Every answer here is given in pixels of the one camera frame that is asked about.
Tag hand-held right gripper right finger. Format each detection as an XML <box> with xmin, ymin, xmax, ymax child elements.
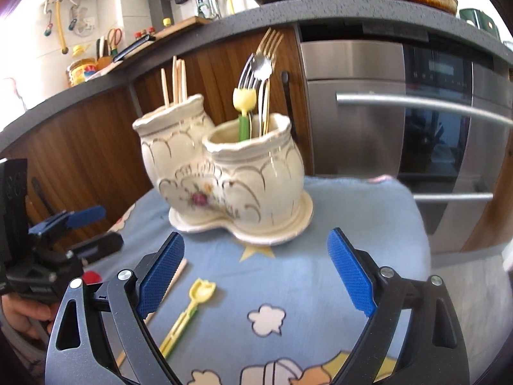
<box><xmin>326</xmin><ymin>228</ymin><xmax>470</xmax><ymax>385</ymax></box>

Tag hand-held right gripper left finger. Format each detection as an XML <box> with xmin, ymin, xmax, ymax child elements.
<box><xmin>44</xmin><ymin>230</ymin><xmax>187</xmax><ymax>385</ymax></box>

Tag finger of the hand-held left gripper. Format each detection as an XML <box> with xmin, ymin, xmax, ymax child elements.
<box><xmin>28</xmin><ymin>205</ymin><xmax>107</xmax><ymax>238</ymax></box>
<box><xmin>72</xmin><ymin>233</ymin><xmax>124</xmax><ymax>265</ymax></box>

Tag yellow plastic tulip pick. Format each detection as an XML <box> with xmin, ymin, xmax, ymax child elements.
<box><xmin>159</xmin><ymin>278</ymin><xmax>217</xmax><ymax>359</ymax></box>

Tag white floral ceramic utensil holder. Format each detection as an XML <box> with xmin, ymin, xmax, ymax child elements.
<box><xmin>132</xmin><ymin>93</ymin><xmax>307</xmax><ymax>227</ymax></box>

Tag green-stemmed plastic tulip pick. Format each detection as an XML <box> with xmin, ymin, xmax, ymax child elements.
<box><xmin>233</xmin><ymin>87</ymin><xmax>257</xmax><ymax>142</ymax></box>

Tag silver metal fork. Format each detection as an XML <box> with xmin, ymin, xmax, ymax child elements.
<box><xmin>237</xmin><ymin>53</ymin><xmax>259</xmax><ymax>91</ymax></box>

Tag silver ornate spoon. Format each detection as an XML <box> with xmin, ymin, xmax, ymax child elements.
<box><xmin>252</xmin><ymin>55</ymin><xmax>274</xmax><ymax>135</ymax></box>

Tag gold metal fork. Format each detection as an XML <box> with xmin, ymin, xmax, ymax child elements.
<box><xmin>256</xmin><ymin>27</ymin><xmax>284</xmax><ymax>136</ymax></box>

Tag person's left hand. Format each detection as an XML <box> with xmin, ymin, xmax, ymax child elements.
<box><xmin>2</xmin><ymin>299</ymin><xmax>59</xmax><ymax>339</ymax></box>

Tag wooden kitchen cabinet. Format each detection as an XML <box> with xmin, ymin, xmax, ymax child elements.
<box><xmin>0</xmin><ymin>24</ymin><xmax>315</xmax><ymax>257</ymax></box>

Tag blue cartoon printed cloth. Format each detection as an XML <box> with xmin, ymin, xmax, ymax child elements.
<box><xmin>78</xmin><ymin>174</ymin><xmax>431</xmax><ymax>385</ymax></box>

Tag white ceramic drip tray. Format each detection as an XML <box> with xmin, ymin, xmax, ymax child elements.
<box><xmin>168</xmin><ymin>190</ymin><xmax>314</xmax><ymax>246</ymax></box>

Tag yellow jar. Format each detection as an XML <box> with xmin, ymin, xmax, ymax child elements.
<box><xmin>66</xmin><ymin>58</ymin><xmax>99</xmax><ymax>87</ymax></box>

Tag stainless steel kitchen appliance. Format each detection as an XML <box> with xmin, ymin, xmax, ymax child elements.
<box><xmin>299</xmin><ymin>24</ymin><xmax>513</xmax><ymax>249</ymax></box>

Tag wooden cutting board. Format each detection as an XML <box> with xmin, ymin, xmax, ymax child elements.
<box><xmin>152</xmin><ymin>16</ymin><xmax>213</xmax><ymax>35</ymax></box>

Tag dark grey kitchen countertop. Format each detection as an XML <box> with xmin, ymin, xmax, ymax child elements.
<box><xmin>0</xmin><ymin>0</ymin><xmax>513</xmax><ymax>149</ymax></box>

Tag dark green kitchen appliance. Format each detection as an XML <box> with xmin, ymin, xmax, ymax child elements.
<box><xmin>459</xmin><ymin>8</ymin><xmax>500</xmax><ymax>39</ymax></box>

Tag red-handled scissors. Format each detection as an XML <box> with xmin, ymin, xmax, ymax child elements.
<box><xmin>107</xmin><ymin>28</ymin><xmax>123</xmax><ymax>55</ymax></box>

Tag black cabinet handle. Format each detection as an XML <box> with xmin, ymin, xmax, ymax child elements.
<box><xmin>282</xmin><ymin>71</ymin><xmax>295</xmax><ymax>139</ymax></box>

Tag yellow hose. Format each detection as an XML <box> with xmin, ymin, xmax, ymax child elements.
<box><xmin>56</xmin><ymin>0</ymin><xmax>70</xmax><ymax>55</ymax></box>

